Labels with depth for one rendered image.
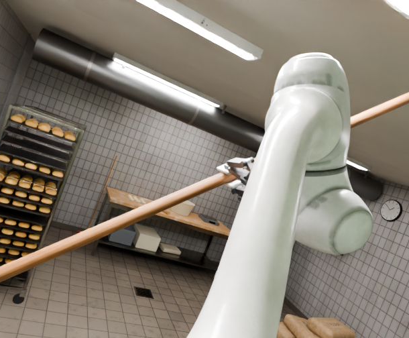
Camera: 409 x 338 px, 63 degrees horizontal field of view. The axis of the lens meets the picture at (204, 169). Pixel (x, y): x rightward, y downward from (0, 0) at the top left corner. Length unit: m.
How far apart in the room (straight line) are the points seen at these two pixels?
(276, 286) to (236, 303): 0.04
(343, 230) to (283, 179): 0.18
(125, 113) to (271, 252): 5.52
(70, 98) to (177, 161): 2.03
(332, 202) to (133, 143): 5.41
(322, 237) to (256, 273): 0.23
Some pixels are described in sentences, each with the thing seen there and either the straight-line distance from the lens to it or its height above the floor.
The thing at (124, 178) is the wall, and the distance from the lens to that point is 5.88.
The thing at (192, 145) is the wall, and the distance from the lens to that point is 6.05.
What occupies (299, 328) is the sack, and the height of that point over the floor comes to 0.43.
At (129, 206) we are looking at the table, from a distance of 5.12.
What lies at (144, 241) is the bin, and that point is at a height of 0.36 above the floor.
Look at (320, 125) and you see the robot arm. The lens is 0.43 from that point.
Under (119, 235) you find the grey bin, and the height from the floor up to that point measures 0.35.
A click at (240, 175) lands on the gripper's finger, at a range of 0.74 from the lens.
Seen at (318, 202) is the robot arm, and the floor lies 1.98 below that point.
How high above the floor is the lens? 1.98
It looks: 2 degrees down
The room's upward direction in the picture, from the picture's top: 21 degrees clockwise
